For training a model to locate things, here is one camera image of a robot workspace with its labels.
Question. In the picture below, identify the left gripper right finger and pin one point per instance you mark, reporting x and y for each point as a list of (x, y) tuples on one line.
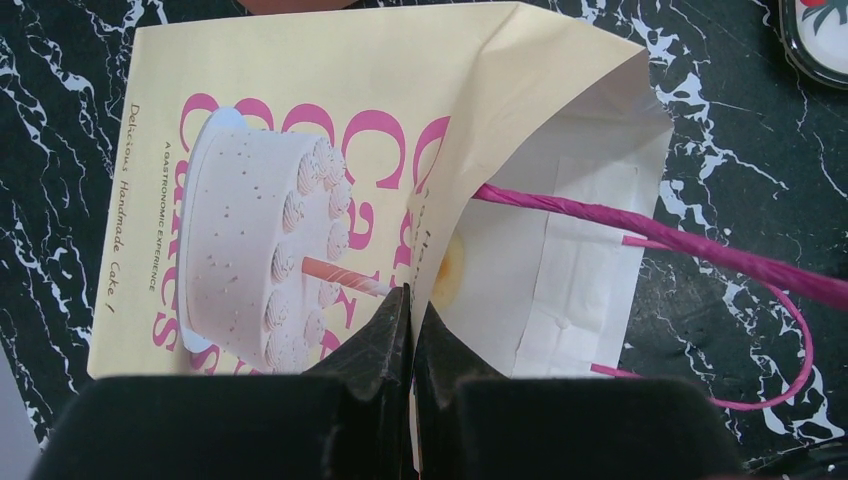
[(475, 423)]

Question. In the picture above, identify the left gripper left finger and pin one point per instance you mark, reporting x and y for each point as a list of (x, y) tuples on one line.
[(347, 417)]

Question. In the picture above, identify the paper cake bag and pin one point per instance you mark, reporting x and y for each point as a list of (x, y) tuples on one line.
[(278, 174)]

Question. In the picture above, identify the strawberry print tray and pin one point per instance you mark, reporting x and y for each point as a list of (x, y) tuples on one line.
[(814, 37)]

